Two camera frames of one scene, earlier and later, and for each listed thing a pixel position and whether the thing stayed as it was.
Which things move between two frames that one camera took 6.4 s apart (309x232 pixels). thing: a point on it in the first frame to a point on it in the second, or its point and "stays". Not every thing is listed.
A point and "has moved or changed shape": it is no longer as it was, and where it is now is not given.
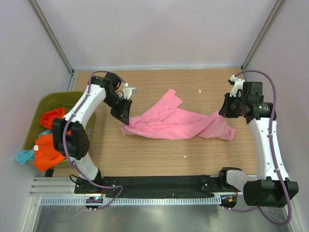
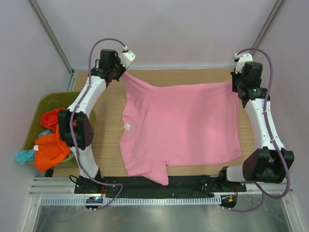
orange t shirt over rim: x=46 y=155 stays
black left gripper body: x=119 y=105 to x=118 y=69
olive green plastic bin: x=65 y=100 stays
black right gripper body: x=233 y=108 to x=238 y=81
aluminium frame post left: x=53 y=38 stays
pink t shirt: x=169 y=121 has moved or changed shape
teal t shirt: x=23 y=156 stays
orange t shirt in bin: x=48 y=117 stays
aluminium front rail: x=66 y=186 stays
